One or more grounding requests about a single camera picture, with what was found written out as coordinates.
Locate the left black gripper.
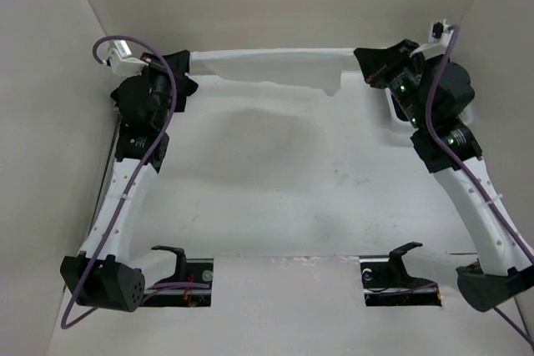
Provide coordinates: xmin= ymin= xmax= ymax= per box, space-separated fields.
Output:
xmin=135 ymin=50 xmax=191 ymax=128

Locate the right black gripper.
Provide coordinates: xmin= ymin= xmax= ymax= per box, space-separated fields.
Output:
xmin=355 ymin=38 xmax=429 ymax=128

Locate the white tank top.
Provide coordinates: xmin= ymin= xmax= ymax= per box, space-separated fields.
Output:
xmin=190 ymin=48 xmax=358 ymax=97

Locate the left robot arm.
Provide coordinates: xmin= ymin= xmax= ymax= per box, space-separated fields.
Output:
xmin=60 ymin=50 xmax=198 ymax=312

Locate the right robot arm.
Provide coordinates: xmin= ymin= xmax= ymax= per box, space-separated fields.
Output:
xmin=354 ymin=39 xmax=533 ymax=312

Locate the stack of black tank tops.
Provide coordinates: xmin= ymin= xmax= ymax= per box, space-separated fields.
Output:
xmin=110 ymin=79 xmax=137 ymax=122

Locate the white plastic basket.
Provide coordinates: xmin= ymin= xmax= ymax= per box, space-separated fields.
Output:
xmin=385 ymin=87 xmax=474 ymax=136

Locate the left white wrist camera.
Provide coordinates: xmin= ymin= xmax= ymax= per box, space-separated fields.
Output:
xmin=104 ymin=40 xmax=148 ymax=78

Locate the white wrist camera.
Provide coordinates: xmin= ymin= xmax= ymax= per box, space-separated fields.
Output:
xmin=410 ymin=19 xmax=456 ymax=58
xmin=104 ymin=40 xmax=148 ymax=78

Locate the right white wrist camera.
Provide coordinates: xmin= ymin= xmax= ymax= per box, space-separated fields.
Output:
xmin=410 ymin=19 xmax=456 ymax=58

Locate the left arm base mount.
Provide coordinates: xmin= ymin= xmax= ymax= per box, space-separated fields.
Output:
xmin=140 ymin=245 xmax=214 ymax=308

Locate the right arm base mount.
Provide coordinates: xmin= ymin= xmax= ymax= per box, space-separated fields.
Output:
xmin=360 ymin=242 xmax=441 ymax=307

